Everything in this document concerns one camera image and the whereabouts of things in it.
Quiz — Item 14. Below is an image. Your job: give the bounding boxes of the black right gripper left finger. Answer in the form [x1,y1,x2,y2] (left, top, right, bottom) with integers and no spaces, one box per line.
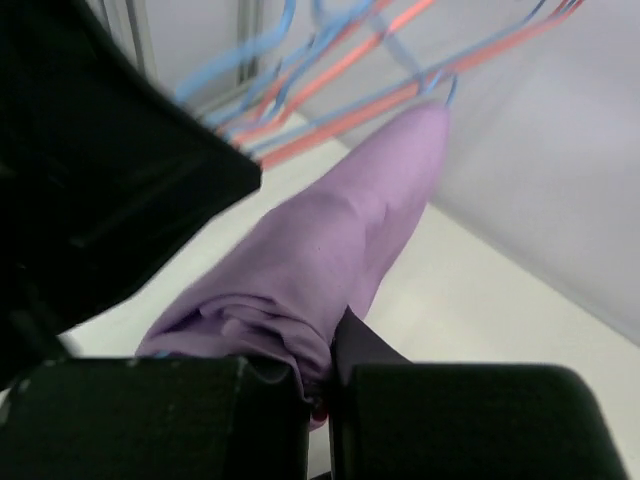
[1,357,309,479]

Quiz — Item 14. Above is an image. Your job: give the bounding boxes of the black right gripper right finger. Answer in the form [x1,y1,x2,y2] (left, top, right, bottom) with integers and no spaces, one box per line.
[329,311,627,479]

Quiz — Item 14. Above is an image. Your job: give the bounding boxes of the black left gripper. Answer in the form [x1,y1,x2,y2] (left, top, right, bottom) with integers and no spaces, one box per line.
[1,1,261,360]

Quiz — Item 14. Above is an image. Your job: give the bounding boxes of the lilac purple trousers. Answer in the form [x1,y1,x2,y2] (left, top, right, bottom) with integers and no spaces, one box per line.
[137,103,450,428]

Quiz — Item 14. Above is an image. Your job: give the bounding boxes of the left aluminium frame post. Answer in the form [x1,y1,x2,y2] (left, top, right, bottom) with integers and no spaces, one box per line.
[91,0,264,92]

